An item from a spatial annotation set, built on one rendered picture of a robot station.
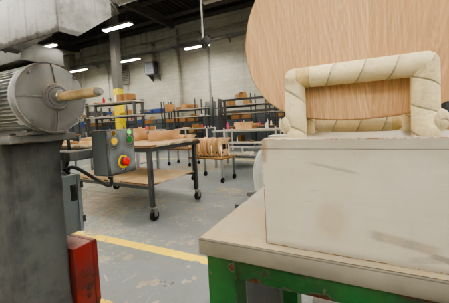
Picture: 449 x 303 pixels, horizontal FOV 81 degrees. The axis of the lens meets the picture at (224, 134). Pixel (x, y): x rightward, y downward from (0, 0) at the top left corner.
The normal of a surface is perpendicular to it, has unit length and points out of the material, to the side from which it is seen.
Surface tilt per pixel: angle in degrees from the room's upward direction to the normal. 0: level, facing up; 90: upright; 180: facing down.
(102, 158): 90
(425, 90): 90
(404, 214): 90
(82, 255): 90
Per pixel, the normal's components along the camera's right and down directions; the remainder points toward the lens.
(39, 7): -0.44, 0.07
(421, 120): -0.80, 0.07
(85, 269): 0.90, -0.02
